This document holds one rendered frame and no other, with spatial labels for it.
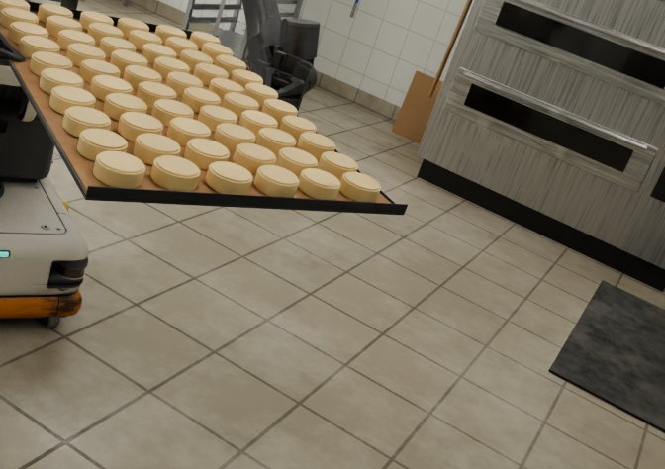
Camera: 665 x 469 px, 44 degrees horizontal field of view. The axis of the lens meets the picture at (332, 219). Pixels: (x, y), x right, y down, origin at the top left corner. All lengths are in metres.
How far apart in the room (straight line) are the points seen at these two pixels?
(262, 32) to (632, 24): 3.00
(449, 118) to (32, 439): 3.07
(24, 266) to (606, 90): 2.99
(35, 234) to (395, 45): 3.82
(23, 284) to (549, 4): 2.98
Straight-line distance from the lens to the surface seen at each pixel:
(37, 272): 2.27
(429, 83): 5.34
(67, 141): 0.93
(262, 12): 1.51
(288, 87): 1.31
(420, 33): 5.63
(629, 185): 4.33
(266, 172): 0.94
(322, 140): 1.10
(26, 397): 2.16
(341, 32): 5.85
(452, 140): 4.52
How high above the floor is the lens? 1.32
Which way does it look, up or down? 21 degrees down
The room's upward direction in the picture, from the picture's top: 19 degrees clockwise
